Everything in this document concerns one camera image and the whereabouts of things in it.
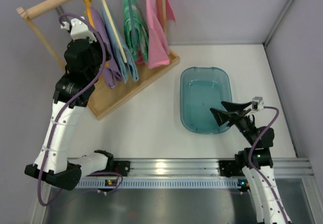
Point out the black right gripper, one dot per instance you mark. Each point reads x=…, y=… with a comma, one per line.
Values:
x=238, y=118

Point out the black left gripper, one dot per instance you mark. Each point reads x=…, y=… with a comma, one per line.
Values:
x=101, y=51

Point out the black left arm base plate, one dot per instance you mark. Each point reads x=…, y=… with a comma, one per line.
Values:
x=121, y=167

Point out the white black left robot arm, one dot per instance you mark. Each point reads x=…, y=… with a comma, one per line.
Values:
x=85, y=58

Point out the orange plastic hanger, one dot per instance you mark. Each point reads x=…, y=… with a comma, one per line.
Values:
x=88, y=11

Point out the pink trousers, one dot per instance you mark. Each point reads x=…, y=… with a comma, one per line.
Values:
x=158, y=48

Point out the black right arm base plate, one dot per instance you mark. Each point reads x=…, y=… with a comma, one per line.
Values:
x=229, y=168

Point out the teal plastic bin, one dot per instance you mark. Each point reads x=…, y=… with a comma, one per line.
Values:
x=200, y=90

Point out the wooden clothes rack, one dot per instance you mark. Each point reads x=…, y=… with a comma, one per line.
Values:
x=103, y=101

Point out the green patterned trousers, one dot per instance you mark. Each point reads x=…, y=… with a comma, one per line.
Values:
x=139, y=53

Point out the light wooden hanger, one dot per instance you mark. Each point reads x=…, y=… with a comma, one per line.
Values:
x=111, y=21

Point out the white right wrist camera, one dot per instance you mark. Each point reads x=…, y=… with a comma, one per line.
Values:
x=257, y=104

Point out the aluminium mounting rail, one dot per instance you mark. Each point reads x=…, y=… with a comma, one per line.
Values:
x=209, y=167

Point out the purple trousers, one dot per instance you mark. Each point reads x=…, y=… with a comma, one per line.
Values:
x=111, y=72

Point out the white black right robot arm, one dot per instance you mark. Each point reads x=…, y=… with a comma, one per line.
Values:
x=255, y=162

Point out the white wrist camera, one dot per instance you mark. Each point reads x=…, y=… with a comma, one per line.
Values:
x=78, y=30
x=257, y=104

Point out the white slotted cable duct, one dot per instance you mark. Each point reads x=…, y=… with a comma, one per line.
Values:
x=128, y=183

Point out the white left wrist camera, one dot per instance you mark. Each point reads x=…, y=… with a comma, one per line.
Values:
x=78, y=30

